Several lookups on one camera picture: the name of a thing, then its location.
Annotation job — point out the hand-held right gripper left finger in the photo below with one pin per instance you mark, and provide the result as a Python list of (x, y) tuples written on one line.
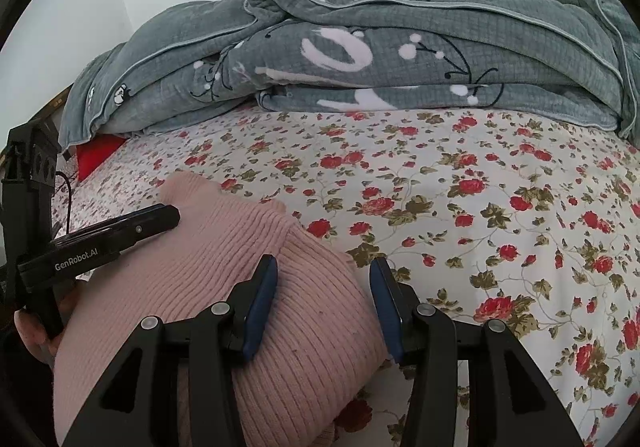
[(262, 307)]

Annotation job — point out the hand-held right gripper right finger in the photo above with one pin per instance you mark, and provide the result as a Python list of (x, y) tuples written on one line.
[(385, 312)]

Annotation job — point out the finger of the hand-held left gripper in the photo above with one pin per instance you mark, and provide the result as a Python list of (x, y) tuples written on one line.
[(140, 224)]

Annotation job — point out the pink knitted sweater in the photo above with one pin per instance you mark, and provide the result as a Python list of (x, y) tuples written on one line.
[(200, 252)]

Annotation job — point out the person's left hand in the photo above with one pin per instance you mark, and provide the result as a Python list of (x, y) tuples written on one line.
[(35, 334)]

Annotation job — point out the red cloth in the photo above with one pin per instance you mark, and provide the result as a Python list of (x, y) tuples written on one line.
[(97, 154)]

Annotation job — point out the floral bed sheet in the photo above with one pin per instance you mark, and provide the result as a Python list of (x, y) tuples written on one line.
[(500, 227)]

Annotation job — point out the wooden bed headboard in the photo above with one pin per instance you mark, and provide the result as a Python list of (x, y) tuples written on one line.
[(55, 104)]

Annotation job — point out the grey printed quilt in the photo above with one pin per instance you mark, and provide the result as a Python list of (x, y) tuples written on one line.
[(400, 52)]

